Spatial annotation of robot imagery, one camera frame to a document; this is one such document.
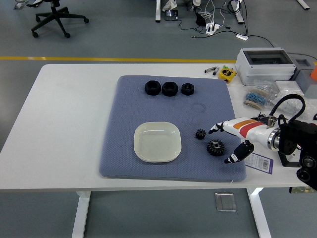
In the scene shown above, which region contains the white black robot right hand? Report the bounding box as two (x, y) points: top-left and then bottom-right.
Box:
(209, 118), (272, 164)

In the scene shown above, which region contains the large black gear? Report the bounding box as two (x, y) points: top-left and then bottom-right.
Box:
(207, 139), (225, 157)

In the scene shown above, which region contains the white flat box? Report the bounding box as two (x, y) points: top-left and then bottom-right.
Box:
(275, 80), (305, 97)

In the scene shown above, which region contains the grey plastic box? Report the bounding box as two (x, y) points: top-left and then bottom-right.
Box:
(288, 54), (317, 96)

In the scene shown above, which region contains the small black hex nut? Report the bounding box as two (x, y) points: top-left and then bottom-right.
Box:
(181, 83), (195, 96)

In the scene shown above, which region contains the large black hex nut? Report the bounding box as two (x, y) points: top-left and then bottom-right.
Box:
(161, 81), (179, 97)
(144, 80), (161, 97)

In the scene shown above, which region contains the purple white label card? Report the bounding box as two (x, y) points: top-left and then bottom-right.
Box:
(244, 152), (274, 174)

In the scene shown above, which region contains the bag of blue resistors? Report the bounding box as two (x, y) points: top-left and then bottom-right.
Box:
(243, 85), (273, 110)

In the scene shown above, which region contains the clear bag of white parts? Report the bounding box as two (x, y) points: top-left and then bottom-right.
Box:
(272, 93), (314, 119)

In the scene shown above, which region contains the yellow tape measure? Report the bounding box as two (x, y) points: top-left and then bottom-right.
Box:
(218, 68), (238, 83)

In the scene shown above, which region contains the metal floor socket plate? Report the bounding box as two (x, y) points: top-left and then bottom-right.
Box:
(214, 192), (237, 212)

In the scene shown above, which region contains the green circuit board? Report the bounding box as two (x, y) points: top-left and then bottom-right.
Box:
(289, 186), (317, 194)

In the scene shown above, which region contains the white table leg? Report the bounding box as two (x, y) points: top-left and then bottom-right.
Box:
(247, 187), (272, 238)
(71, 191), (91, 238)

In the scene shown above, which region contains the white square dish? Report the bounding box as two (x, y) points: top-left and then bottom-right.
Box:
(134, 121), (182, 164)

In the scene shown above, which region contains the blue-grey textured mat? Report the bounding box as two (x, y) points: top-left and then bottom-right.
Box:
(99, 75), (248, 183)

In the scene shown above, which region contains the white power strip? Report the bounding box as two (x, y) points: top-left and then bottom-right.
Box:
(205, 22), (221, 35)

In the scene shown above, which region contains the black power adapter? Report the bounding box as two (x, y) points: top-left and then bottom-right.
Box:
(195, 11), (208, 26)

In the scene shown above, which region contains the white shoe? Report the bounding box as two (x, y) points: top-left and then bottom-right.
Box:
(162, 0), (178, 12)

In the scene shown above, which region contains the black office chair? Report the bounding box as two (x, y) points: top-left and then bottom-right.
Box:
(31, 0), (90, 39)

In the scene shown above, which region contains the black metal bracket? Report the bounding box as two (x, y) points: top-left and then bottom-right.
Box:
(278, 150), (302, 167)

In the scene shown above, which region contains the grey electrical enclosure box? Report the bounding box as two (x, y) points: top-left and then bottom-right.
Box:
(234, 48), (297, 86)

